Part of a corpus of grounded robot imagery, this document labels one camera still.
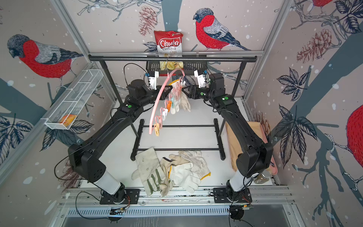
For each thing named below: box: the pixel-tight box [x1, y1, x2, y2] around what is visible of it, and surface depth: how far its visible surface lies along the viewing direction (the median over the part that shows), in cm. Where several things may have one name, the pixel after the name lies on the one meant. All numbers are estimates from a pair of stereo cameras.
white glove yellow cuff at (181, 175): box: [168, 162, 201, 194], surface depth 79 cm
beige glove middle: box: [159, 157, 175, 197], surface depth 79 cm
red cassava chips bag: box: [154, 30, 184, 71], surface depth 84 cm
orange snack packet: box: [59, 113, 78, 128], surface depth 68 cm
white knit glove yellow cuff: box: [179, 90, 191, 113], surface depth 88 cm
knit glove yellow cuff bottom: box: [178, 150, 212, 180], surface depth 85 cm
